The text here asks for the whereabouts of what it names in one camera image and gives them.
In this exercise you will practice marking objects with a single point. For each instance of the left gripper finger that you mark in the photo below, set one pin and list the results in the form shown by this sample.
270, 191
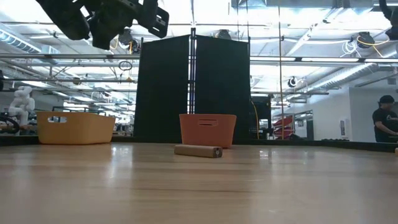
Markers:
68, 18
109, 25

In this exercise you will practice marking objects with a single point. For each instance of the yellow plastic bin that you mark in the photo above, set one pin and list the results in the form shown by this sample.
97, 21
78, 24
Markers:
77, 130

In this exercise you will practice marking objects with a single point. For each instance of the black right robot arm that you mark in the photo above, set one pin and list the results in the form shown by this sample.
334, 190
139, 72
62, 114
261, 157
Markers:
392, 32

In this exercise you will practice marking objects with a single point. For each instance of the black folding partition screen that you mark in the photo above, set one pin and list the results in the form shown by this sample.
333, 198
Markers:
161, 93

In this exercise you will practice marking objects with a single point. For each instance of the white humanoid robot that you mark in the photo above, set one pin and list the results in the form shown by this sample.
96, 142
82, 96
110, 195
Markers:
21, 102

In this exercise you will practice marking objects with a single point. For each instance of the orange plastic bin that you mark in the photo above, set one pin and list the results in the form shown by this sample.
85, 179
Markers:
207, 130

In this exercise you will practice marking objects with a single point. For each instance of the black cabinet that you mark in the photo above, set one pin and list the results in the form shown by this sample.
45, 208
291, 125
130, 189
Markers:
262, 109

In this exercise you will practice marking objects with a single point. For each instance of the thin vertical metal pole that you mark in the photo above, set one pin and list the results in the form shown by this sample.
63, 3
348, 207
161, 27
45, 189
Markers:
280, 93

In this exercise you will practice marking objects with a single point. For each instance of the red shelf rack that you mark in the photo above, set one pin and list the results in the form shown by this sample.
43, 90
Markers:
283, 124

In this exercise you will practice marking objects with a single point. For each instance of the person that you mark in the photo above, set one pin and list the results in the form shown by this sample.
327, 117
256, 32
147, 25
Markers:
382, 121

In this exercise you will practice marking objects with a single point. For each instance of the black table frame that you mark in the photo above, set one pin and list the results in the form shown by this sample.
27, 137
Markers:
149, 139

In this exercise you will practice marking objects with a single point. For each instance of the grey wall box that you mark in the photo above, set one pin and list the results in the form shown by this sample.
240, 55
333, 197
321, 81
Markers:
342, 127

